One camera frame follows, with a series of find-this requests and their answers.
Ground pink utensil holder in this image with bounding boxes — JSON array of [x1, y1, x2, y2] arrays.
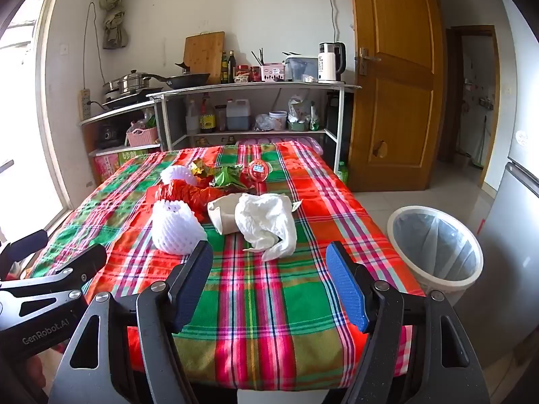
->
[[260, 62, 286, 81]]

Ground white plastic bag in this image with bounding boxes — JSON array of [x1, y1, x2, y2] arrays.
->
[[234, 193, 298, 262]]

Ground green wrapper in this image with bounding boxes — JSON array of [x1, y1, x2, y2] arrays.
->
[[209, 165, 249, 190]]

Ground clear crumpled plastic bag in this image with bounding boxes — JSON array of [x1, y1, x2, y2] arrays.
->
[[253, 113, 281, 132]]

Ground red green plaid tablecloth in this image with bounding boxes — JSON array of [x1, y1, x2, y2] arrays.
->
[[25, 141, 426, 392]]

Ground clear storage container grey lid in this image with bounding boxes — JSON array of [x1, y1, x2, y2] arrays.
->
[[284, 56, 319, 82]]

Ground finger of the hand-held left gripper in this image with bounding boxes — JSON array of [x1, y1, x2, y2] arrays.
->
[[0, 229, 49, 268], [0, 244, 108, 300]]

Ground black induction cooker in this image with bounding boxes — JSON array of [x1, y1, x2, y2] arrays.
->
[[102, 90, 153, 109]]

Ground clear plastic bottle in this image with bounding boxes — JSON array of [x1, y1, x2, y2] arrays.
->
[[186, 100, 200, 134]]

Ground large white foam fruit net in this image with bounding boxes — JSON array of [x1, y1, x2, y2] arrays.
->
[[152, 199, 208, 256]]

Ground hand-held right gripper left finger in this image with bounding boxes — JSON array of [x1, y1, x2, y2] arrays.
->
[[48, 240, 214, 404]]

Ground colourful cardboard box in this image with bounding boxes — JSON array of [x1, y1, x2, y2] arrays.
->
[[93, 148, 149, 181]]

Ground brown wooden door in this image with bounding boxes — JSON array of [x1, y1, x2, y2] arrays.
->
[[349, 0, 446, 192]]

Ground white electric kettle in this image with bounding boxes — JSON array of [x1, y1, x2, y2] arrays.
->
[[318, 42, 347, 84]]

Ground silver refrigerator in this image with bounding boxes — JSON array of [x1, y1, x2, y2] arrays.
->
[[452, 93, 539, 388]]

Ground black wok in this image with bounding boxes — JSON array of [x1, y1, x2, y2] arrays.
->
[[147, 71, 211, 90]]

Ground white round trash bin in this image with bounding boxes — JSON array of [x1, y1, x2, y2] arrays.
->
[[386, 205, 484, 308]]

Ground beige paper cup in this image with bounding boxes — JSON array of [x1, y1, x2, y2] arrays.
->
[[207, 195, 245, 235]]

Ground red lidded round container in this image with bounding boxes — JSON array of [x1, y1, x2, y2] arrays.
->
[[245, 158, 274, 185]]

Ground wooden cutting board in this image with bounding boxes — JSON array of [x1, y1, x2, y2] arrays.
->
[[183, 31, 226, 77]]

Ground green hanging curtain cloth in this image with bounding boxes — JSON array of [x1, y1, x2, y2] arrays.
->
[[100, 0, 129, 50]]

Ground pink plastic basket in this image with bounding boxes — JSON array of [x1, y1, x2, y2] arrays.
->
[[126, 126, 159, 148]]

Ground yellow label oil bottle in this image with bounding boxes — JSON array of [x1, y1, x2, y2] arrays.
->
[[199, 95, 216, 132]]

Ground low white side shelf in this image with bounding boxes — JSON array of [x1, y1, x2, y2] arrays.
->
[[78, 100, 169, 158]]

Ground steel steamer pot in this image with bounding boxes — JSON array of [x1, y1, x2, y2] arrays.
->
[[102, 70, 152, 95]]

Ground white kitchen shelf unit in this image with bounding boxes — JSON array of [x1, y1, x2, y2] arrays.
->
[[147, 83, 363, 173]]

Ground red snack bag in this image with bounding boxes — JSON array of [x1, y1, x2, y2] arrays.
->
[[145, 179, 236, 213]]

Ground metal door handle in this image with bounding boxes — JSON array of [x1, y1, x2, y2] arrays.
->
[[355, 47, 382, 76]]

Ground white printed snack bag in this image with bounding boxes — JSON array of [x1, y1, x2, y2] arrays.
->
[[287, 95, 316, 125]]

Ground gold orange snack wrapper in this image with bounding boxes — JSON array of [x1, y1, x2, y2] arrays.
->
[[188, 158, 211, 177]]

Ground storage box with pink lid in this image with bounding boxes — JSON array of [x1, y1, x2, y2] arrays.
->
[[236, 135, 324, 154]]

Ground small black appliance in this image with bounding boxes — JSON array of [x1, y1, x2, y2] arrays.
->
[[98, 122, 125, 150]]

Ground transparent bin liner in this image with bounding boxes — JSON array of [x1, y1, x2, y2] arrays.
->
[[389, 208, 481, 282]]

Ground person's left hand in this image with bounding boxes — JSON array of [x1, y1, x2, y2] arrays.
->
[[17, 354, 48, 394]]

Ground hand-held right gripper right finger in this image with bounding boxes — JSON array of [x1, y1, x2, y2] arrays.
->
[[325, 241, 491, 404]]

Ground dark liquid plastic jug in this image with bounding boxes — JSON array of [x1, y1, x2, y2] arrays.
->
[[226, 98, 250, 131]]

